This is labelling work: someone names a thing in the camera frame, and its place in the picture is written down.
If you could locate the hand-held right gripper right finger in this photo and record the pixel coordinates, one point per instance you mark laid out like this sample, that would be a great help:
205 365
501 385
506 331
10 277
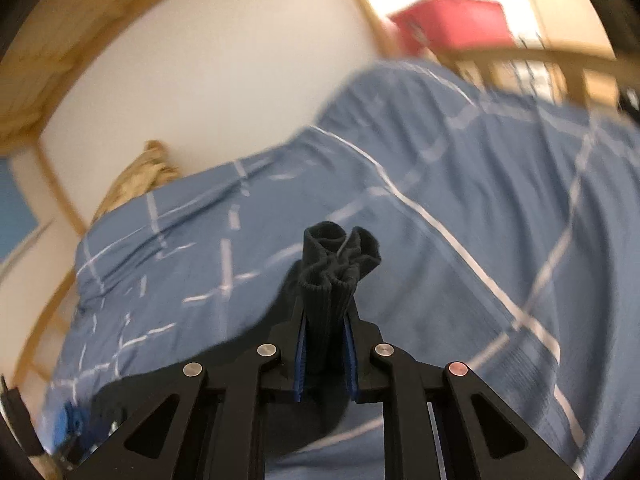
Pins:
350 360

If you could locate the red storage bin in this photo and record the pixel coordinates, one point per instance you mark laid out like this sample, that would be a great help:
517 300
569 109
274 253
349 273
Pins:
450 22

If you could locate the beige patterned pillow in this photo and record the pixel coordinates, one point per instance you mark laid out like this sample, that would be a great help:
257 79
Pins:
135 180

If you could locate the blue wall panel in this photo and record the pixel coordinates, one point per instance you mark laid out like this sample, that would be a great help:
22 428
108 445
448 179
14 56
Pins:
15 210

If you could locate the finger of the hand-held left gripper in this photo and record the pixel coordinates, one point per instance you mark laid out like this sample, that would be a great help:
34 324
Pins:
70 420
17 412

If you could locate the blue checked duvet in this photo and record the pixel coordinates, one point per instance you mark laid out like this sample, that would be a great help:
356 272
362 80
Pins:
450 185

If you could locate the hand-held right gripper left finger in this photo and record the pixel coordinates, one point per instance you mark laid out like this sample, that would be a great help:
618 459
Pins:
300 355

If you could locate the wooden bunk bed frame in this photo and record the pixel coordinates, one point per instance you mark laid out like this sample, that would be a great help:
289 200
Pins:
50 70

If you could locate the black pants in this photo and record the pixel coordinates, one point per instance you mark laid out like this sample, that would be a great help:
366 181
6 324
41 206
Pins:
325 285

